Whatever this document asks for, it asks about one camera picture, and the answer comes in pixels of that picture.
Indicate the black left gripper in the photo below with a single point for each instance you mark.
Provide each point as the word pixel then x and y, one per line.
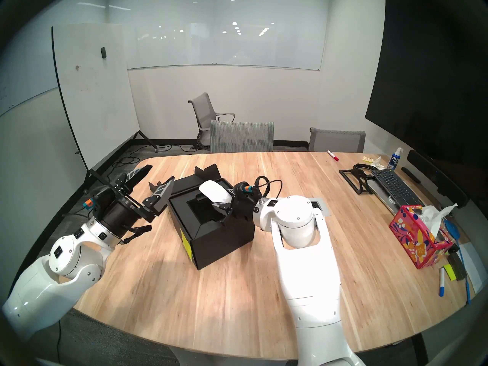
pixel 118 212

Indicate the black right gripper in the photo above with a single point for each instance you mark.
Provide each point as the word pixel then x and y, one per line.
pixel 242 209

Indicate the white computer mouse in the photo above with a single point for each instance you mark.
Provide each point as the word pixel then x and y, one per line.
pixel 213 191

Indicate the black cardboard box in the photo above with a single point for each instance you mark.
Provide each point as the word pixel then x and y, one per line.
pixel 221 243

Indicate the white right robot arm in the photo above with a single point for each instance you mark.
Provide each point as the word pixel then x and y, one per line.
pixel 305 262

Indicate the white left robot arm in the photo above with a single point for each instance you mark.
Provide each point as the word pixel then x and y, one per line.
pixel 49 277

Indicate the red floral tissue box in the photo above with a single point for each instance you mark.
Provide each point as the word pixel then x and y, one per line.
pixel 415 239

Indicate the large neon yellow sticky sheet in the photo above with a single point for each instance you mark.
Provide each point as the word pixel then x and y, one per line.
pixel 187 247

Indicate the grey mesh office chair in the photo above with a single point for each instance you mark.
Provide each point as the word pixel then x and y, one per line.
pixel 337 140
pixel 242 136

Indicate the silver table power outlet panel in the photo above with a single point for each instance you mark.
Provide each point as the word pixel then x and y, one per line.
pixel 322 207

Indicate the grey office chair with armrests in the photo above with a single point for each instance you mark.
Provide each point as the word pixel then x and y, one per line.
pixel 202 109

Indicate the mobile whiteboard on stand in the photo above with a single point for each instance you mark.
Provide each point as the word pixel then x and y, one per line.
pixel 95 102

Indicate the red capped whiteboard marker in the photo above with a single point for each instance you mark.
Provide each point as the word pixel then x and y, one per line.
pixel 332 155

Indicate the black folding laptop stand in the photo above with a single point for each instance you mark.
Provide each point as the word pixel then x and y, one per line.
pixel 361 180

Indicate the crumpled white tissue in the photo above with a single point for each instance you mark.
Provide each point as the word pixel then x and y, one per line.
pixel 378 162

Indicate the black keyboard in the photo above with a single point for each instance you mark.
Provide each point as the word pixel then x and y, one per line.
pixel 394 186

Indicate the whiteboard cleaner spray bottle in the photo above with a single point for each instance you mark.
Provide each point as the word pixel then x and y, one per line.
pixel 394 163

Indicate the white tissue sheet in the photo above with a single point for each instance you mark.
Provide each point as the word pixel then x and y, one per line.
pixel 432 216

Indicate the black video conference bar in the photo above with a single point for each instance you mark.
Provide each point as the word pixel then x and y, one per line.
pixel 438 178

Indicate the blue capped whiteboard marker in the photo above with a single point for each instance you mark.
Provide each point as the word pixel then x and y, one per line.
pixel 442 281

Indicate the yellow sticky note pad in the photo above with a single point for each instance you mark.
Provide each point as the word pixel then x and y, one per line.
pixel 450 272

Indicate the black felt board eraser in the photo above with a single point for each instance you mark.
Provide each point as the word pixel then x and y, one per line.
pixel 457 266

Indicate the white paper sheet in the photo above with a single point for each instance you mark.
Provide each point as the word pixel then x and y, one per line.
pixel 474 266

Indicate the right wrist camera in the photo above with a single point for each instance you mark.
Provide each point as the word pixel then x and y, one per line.
pixel 244 188

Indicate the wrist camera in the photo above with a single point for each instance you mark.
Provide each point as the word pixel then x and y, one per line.
pixel 90 203
pixel 244 188

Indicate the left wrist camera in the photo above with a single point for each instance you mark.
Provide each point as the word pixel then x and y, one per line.
pixel 90 203

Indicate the large wall glass whiteboard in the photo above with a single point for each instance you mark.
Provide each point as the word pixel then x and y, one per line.
pixel 228 45

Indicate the large black wall screen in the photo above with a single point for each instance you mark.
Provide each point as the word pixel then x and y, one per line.
pixel 427 83

